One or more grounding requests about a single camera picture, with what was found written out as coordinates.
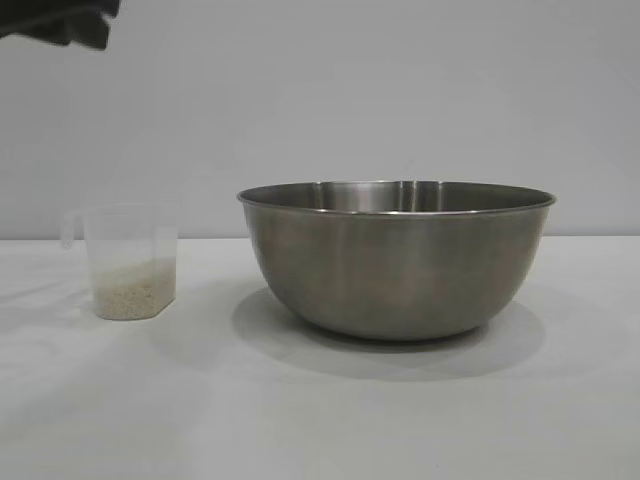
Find stainless steel mixing bowl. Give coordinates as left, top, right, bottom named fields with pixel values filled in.
left=236, top=180, right=558, bottom=343

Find clear plastic measuring cup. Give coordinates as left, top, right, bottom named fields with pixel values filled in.
left=60, top=202, right=179, bottom=321

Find white rice grains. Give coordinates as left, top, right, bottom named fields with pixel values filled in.
left=94, top=259, right=177, bottom=320

